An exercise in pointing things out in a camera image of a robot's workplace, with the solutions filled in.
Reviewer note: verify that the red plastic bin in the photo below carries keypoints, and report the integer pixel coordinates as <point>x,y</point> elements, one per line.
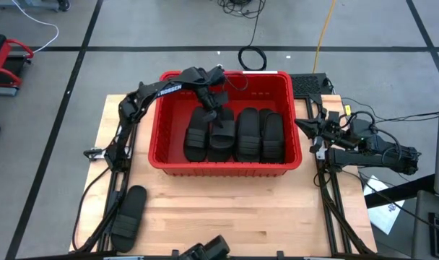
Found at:
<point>169,144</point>

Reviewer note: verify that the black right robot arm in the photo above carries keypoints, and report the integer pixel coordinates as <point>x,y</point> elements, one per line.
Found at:
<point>371,159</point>

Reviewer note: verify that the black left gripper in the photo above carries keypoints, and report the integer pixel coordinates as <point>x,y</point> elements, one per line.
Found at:
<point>212,97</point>

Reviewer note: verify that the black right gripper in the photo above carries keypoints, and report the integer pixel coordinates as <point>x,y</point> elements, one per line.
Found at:
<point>333,135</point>

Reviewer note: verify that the black aluminium rig frame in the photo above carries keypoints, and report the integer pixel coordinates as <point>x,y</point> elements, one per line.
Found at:
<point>347,224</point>
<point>92,236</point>

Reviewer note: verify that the red and black cart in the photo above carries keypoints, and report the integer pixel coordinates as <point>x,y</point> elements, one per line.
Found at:
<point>3,72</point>

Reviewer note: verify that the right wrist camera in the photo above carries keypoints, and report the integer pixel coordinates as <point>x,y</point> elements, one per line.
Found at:
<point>334,118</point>

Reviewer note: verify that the white paper sheet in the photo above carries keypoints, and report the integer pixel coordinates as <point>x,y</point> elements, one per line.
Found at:
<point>385,218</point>

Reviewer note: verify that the black vented electronics box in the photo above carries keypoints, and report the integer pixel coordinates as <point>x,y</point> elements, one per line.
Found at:
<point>309,85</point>

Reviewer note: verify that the grey stand base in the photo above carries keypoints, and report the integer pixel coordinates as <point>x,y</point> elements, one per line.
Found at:
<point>28,4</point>

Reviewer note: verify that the black table bracket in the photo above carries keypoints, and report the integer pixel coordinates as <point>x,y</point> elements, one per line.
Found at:
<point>281,255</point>

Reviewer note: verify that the grey desk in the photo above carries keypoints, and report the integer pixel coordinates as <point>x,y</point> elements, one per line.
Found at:
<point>423,234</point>

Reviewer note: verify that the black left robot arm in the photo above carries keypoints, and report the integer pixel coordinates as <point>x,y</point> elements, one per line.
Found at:
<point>161,92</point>

